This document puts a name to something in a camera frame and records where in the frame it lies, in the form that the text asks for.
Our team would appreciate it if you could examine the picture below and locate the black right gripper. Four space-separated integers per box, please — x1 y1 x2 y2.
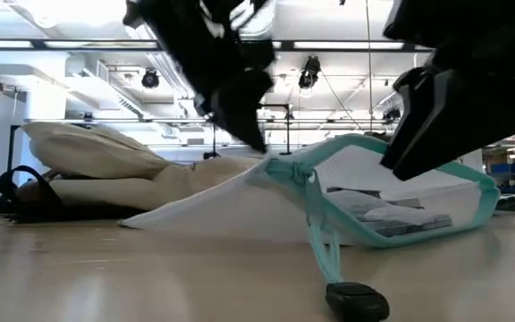
380 0 515 182

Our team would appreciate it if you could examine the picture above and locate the thin hanging cable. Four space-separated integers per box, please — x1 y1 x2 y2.
364 0 374 133

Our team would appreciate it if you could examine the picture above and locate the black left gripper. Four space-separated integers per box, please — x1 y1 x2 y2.
122 0 276 153

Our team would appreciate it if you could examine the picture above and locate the black neighbouring station frame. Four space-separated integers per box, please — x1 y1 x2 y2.
6 123 30 174

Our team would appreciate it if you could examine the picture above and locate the black overhead camera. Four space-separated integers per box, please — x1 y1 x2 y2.
298 56 322 89

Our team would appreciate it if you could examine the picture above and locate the clear mesh pouch teal trim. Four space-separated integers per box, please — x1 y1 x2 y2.
118 132 501 322

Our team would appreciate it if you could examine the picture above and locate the black overhead crossbar with lights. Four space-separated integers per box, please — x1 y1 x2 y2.
0 38 433 51

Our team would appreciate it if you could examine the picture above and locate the cream canvas backpack brown base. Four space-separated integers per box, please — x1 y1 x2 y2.
0 121 267 224

